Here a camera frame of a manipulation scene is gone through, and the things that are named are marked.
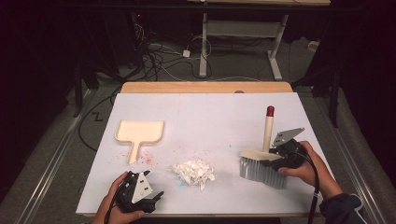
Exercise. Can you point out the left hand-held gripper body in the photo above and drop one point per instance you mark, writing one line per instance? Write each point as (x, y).
(140, 193)

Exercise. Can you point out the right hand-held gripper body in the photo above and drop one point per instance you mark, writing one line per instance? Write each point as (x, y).
(289, 152)

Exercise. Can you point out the cream hand brush red tip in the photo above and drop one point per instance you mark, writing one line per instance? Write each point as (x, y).
(258, 171)

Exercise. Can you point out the cream plastic dustpan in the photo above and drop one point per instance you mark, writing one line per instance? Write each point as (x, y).
(140, 130)

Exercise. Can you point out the pile of white paper scraps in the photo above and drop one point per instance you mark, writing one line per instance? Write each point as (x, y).
(194, 172)

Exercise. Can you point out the person's right hand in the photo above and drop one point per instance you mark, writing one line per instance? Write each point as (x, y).
(306, 174)

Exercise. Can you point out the person's left hand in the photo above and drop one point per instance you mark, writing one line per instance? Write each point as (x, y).
(106, 211)

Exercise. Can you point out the black metal stand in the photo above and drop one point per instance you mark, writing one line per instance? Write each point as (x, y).
(333, 99)
(77, 90)

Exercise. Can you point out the person's dark right sleeve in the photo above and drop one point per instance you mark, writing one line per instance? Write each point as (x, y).
(339, 210)

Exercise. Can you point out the white table mat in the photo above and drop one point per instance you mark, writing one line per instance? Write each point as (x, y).
(199, 115)

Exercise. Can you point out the wooden table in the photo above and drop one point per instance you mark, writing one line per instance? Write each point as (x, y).
(186, 87)

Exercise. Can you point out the white floor box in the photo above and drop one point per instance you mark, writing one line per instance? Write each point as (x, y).
(313, 45)

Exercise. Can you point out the white power adapter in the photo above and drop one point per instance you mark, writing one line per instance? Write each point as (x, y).
(186, 53)

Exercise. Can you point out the light wooden desk top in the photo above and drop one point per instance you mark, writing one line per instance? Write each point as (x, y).
(264, 2)

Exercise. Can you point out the metal floor rail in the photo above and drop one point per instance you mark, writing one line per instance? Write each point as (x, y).
(53, 161)
(351, 155)

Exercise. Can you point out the white metal desk frame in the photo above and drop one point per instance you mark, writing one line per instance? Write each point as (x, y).
(204, 46)

